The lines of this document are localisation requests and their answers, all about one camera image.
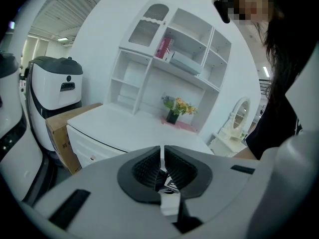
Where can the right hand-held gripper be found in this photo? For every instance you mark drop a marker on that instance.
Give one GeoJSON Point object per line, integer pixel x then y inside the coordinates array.
{"type": "Point", "coordinates": [286, 183]}

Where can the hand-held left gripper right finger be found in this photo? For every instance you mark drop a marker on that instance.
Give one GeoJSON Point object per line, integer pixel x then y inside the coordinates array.
{"type": "Point", "coordinates": [219, 188]}

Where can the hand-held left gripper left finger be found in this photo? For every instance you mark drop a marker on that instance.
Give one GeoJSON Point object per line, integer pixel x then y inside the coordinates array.
{"type": "Point", "coordinates": [104, 203]}

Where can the person's right forearm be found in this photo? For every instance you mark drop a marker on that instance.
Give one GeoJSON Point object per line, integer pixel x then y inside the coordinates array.
{"type": "Point", "coordinates": [245, 154]}

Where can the white dresser with drawer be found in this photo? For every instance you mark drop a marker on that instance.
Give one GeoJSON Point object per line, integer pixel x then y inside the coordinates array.
{"type": "Point", "coordinates": [119, 126]}

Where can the person's black printed shirt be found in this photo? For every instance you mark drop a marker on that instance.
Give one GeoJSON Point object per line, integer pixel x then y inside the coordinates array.
{"type": "Point", "coordinates": [274, 128]}

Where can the white ornate dressing table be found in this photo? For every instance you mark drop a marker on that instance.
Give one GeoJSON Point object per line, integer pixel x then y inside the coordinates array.
{"type": "Point", "coordinates": [233, 133]}

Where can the pink mat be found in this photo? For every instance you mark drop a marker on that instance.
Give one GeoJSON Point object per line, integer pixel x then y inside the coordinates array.
{"type": "Point", "coordinates": [184, 126]}

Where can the brown cardboard box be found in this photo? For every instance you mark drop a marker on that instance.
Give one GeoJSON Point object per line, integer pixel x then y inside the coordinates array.
{"type": "Point", "coordinates": [59, 136]}

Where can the black flower vase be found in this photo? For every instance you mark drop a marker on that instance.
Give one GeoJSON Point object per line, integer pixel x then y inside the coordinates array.
{"type": "Point", "coordinates": [172, 117]}

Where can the orange and purple flowers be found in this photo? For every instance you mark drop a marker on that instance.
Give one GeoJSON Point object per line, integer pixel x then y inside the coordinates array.
{"type": "Point", "coordinates": [180, 106]}

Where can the white and black robot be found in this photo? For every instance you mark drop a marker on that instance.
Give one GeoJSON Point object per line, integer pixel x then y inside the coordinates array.
{"type": "Point", "coordinates": [17, 153]}
{"type": "Point", "coordinates": [52, 88]}

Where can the ceiling light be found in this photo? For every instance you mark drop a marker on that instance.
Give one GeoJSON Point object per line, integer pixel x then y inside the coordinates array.
{"type": "Point", "coordinates": [266, 71]}
{"type": "Point", "coordinates": [62, 39]}

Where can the grey flat box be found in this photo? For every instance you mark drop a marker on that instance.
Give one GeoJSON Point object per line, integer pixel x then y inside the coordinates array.
{"type": "Point", "coordinates": [185, 63]}

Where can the pink books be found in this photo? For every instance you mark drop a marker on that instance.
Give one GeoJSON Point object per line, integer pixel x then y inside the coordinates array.
{"type": "Point", "coordinates": [164, 48]}

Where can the person's face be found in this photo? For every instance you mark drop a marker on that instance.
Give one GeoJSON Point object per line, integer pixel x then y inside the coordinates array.
{"type": "Point", "coordinates": [249, 4]}

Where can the black head-worn camera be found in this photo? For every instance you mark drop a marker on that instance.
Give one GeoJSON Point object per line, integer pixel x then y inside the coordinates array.
{"type": "Point", "coordinates": [222, 9]}

